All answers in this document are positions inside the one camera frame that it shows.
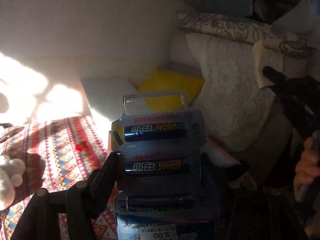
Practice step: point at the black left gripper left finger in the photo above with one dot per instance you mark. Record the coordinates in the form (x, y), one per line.
(81, 203)

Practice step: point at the colourful patterned tablecloth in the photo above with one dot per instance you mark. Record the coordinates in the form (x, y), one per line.
(57, 154)

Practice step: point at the floral patterned pillow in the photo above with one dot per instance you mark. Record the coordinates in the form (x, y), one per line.
(245, 31)

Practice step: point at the person right hand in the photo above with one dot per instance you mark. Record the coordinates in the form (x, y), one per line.
(307, 168)

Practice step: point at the yellow pillow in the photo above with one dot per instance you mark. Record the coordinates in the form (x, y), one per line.
(169, 80)

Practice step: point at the white foam block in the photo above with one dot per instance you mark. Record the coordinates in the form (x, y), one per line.
(105, 95)

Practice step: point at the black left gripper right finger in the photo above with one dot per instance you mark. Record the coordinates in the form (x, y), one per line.
(238, 208)

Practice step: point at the white plush toy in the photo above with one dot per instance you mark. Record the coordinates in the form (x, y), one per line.
(12, 171)

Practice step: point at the white lace cushion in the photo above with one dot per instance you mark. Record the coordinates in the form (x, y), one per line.
(235, 100)

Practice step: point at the blue battery blister pack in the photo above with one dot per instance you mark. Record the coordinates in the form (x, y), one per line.
(165, 187)

